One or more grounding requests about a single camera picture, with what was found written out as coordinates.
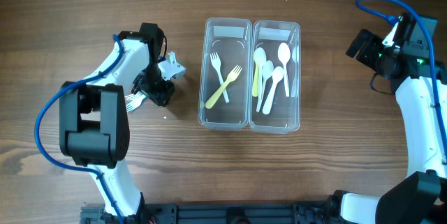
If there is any left clear plastic container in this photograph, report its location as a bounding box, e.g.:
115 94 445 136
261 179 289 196
198 17 254 130

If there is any beige plastic fork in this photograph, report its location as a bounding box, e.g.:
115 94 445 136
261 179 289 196
126 96 147 112

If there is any left blue cable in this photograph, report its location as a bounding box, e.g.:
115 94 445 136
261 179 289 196
33 33 126 224

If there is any right clear plastic container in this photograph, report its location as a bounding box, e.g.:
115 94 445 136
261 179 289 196
249 20 302 134

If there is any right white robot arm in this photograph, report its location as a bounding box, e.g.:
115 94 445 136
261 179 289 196
325 12 446 223

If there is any white plastic fork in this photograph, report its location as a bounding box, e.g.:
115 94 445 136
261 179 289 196
210 52 230 103

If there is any yellow plastic spoon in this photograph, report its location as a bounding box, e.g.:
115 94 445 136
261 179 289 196
251 62 259 97

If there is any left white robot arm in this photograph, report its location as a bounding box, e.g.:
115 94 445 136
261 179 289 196
59 23 175 223

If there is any white plastic spoon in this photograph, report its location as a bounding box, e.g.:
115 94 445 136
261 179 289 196
254 47 266 112
278 43 291 97
262 66 284 114

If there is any yellow plastic fork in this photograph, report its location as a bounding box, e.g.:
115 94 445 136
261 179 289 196
205 65 242 109

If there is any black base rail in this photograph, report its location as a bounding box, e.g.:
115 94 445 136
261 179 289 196
79 201 390 224

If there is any clear plastic container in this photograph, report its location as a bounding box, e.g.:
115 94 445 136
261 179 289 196
249 20 302 134
198 17 254 130

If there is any translucent plastic fork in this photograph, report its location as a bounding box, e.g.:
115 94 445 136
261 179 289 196
125 91 146 101

